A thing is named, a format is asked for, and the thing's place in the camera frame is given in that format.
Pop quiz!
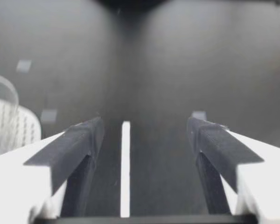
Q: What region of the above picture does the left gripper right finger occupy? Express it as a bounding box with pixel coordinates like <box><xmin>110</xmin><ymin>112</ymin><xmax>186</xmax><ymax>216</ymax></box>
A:
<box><xmin>186</xmin><ymin>115</ymin><xmax>280</xmax><ymax>224</ymax></box>

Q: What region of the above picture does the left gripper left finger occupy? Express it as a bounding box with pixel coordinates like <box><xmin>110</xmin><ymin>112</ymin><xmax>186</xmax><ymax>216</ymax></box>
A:
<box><xmin>0</xmin><ymin>116</ymin><xmax>105</xmax><ymax>224</ymax></box>

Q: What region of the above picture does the clear plastic cup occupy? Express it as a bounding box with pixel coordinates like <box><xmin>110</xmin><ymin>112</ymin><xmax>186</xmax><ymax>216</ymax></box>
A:
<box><xmin>0</xmin><ymin>72</ymin><xmax>42</xmax><ymax>160</ymax></box>

